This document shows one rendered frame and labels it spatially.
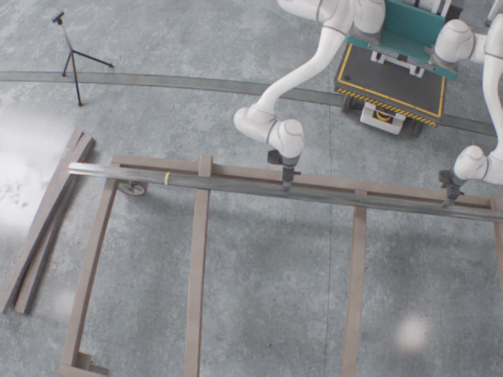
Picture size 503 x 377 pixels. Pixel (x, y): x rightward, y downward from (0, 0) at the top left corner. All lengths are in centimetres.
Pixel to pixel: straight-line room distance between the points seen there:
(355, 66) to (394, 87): 27
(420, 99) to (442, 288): 111
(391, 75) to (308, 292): 138
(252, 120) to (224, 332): 108
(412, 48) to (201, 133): 136
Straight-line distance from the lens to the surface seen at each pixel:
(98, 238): 216
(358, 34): 239
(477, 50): 234
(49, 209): 261
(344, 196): 206
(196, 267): 193
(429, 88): 273
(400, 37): 250
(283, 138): 164
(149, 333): 227
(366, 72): 266
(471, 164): 180
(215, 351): 220
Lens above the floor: 218
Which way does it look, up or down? 62 degrees down
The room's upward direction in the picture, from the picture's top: 1 degrees counter-clockwise
